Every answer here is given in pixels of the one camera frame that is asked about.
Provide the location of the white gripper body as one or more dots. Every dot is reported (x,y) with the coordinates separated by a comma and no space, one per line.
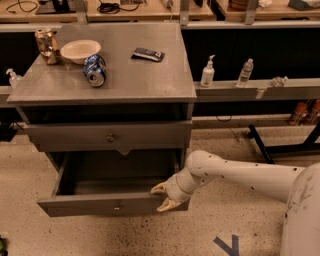
(173,190)

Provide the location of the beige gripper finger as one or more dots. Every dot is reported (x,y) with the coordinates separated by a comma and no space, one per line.
(168,204)
(159,189)

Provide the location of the grey drawer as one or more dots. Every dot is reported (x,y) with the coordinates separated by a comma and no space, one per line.
(120,136)
(109,183)

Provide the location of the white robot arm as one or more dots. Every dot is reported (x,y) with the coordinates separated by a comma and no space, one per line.
(297,187)

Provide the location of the grey top drawer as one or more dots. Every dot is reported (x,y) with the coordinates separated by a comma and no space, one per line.
(120,136)

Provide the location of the grey drawer cabinet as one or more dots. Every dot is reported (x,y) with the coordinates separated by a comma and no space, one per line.
(135,90)

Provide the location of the white pump bottle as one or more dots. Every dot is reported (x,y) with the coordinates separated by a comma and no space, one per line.
(208,73)

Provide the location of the orange spray bottle left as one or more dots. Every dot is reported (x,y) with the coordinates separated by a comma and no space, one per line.
(297,114)

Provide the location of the orange spray bottle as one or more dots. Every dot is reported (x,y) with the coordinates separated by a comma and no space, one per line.
(297,114)
(313,112)

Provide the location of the crushed blue soda can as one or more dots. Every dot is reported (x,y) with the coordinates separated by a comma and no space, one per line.
(95,70)

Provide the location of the clear water bottle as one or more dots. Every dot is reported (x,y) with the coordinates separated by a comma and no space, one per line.
(245,73)

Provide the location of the black snack bar wrapper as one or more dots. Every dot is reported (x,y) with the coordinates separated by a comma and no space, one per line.
(147,54)

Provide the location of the crumpled clear plastic wrapper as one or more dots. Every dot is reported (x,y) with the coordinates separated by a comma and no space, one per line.
(279,81)

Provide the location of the orange spray bottle right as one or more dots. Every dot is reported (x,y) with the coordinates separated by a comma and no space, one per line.
(313,112)

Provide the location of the white bowl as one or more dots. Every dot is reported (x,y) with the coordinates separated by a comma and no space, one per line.
(79,50)

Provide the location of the clear pump bottle left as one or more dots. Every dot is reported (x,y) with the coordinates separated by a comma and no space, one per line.
(14,79)

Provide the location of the crushed gold soda can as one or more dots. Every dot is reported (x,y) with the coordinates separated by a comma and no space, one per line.
(48,46)

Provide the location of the black stand frame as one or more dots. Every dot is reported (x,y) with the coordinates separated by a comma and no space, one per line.
(309,145)

